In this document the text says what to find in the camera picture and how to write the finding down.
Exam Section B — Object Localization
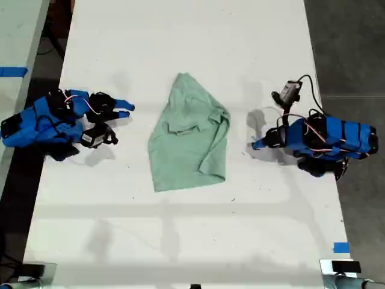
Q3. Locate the short blue tape piece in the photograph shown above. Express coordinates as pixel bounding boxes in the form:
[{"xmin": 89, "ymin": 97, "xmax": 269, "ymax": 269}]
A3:
[{"xmin": 333, "ymin": 241, "xmax": 351, "ymax": 254}]

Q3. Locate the white side table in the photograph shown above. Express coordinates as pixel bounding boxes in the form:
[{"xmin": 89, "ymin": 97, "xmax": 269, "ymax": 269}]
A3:
[{"xmin": 0, "ymin": 0, "xmax": 51, "ymax": 193}]

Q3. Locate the small black box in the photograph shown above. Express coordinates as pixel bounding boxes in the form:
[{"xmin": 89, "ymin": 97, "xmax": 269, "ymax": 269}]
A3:
[
  {"xmin": 331, "ymin": 260, "xmax": 362, "ymax": 273},
  {"xmin": 20, "ymin": 263, "xmax": 46, "ymax": 278}
]

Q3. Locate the black camera cable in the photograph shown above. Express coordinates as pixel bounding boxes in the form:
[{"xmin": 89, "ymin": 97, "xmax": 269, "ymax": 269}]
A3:
[{"xmin": 296, "ymin": 74, "xmax": 327, "ymax": 117}]

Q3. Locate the long blue tape strip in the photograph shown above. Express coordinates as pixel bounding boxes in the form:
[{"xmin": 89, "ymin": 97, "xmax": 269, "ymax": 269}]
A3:
[{"xmin": 0, "ymin": 66, "xmax": 29, "ymax": 78}]

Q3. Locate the silver table clamp plate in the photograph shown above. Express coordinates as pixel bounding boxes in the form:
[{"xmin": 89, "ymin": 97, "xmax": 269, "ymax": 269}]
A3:
[
  {"xmin": 319, "ymin": 258, "xmax": 362, "ymax": 277},
  {"xmin": 20, "ymin": 262, "xmax": 58, "ymax": 280}
]

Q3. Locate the black camera stalk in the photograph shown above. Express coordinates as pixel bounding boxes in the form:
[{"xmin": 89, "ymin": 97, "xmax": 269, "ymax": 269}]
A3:
[{"xmin": 276, "ymin": 102, "xmax": 295, "ymax": 129}]

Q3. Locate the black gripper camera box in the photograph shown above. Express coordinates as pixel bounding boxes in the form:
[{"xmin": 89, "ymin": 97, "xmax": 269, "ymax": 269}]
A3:
[
  {"xmin": 79, "ymin": 123, "xmax": 119, "ymax": 149},
  {"xmin": 271, "ymin": 80, "xmax": 302, "ymax": 107}
]

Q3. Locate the pale green t-shirt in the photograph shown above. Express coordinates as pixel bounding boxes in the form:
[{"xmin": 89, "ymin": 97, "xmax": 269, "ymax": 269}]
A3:
[{"xmin": 147, "ymin": 72, "xmax": 232, "ymax": 193}]

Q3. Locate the grey metal tube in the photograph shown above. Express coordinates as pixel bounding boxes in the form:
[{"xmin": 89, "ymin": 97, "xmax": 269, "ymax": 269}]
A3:
[
  {"xmin": 322, "ymin": 274, "xmax": 385, "ymax": 289},
  {"xmin": 0, "ymin": 278, "xmax": 42, "ymax": 289}
]

